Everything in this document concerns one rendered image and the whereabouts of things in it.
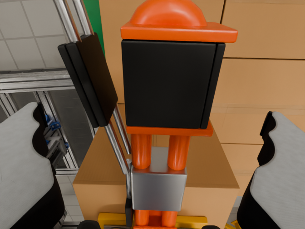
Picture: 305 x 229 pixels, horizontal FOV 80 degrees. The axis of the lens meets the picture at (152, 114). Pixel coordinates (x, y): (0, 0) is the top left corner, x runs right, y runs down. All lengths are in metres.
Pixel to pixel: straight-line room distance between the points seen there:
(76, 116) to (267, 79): 1.08
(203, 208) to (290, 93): 0.59
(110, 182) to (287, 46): 0.72
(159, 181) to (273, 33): 0.67
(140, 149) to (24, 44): 1.38
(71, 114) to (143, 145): 1.16
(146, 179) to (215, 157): 0.37
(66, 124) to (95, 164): 0.89
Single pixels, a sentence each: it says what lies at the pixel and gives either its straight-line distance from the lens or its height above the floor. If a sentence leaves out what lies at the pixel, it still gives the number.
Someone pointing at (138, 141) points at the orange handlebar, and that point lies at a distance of 0.18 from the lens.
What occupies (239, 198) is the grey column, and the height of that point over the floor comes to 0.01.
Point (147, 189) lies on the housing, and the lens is 0.23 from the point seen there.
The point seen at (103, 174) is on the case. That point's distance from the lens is 0.50.
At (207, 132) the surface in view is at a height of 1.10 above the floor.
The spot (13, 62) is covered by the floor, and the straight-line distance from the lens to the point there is 1.60.
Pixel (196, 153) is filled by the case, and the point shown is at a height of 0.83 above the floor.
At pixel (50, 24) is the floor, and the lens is 1.39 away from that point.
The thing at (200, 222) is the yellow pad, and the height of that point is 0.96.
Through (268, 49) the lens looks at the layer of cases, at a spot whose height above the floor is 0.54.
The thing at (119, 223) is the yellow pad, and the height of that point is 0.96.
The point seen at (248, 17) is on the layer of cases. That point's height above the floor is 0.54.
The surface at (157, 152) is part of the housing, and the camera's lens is 0.23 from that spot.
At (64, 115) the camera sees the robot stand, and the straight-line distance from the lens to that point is 1.35.
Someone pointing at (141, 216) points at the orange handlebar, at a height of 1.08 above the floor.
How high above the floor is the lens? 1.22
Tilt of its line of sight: 58 degrees down
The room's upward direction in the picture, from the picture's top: 177 degrees counter-clockwise
